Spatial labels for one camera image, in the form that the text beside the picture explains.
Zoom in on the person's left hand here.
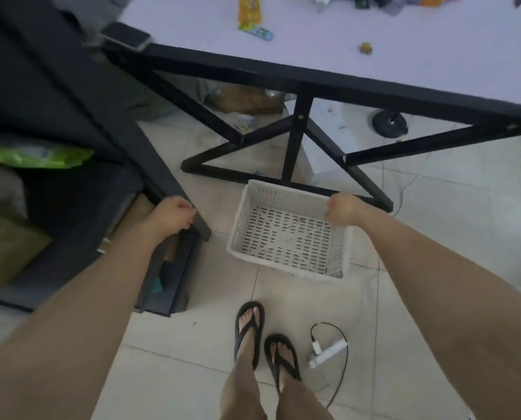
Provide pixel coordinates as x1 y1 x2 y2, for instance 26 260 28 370
143 196 197 238

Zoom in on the person's right hand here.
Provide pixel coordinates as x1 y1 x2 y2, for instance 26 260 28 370
325 192 370 228

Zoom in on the white perforated plastic basket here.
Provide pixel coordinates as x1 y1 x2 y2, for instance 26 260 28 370
226 179 354 283

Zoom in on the black shelf unit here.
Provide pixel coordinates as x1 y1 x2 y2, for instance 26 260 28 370
0 0 212 318

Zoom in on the person's left forearm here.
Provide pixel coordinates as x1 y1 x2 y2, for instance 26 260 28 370
0 220 170 420

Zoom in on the person's right forearm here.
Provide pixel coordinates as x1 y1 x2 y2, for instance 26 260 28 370
357 205 521 420

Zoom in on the white box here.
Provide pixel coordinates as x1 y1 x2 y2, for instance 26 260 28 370
284 100 359 184

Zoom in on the black round stand base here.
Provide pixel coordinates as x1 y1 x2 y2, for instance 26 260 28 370
372 110 408 137

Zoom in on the brown paper bag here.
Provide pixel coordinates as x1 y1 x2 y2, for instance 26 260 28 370
206 85 285 116

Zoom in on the black flip-flop sandal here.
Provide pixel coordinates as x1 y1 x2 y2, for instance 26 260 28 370
234 302 266 371
264 334 302 395

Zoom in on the white power strip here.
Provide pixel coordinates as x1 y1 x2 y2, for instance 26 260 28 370
307 339 348 369

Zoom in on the green plastic bag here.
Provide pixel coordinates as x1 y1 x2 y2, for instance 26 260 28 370
0 139 96 170

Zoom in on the black smartphone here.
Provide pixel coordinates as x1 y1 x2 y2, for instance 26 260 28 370
99 22 153 52

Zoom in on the brown cardboard box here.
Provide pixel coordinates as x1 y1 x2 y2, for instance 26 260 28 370
0 201 53 292

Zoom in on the green and blue packet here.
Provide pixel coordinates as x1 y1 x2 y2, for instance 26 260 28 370
239 22 274 41

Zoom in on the person's left leg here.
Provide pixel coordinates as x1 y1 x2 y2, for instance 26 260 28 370
220 317 269 420

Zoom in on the person's leg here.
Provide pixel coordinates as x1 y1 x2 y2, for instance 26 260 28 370
273 343 335 420
220 317 269 420

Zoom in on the person's right leg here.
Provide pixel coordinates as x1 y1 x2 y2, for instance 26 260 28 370
273 343 335 420

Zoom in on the yellow snack packet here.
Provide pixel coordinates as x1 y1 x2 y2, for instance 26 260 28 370
238 0 262 26

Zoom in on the thin white cable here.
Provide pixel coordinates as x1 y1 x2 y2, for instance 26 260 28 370
381 122 462 212

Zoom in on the black metal table frame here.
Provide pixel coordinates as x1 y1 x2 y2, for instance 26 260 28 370
102 43 521 213

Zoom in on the black cable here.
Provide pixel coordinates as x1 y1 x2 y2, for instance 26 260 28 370
310 322 349 410

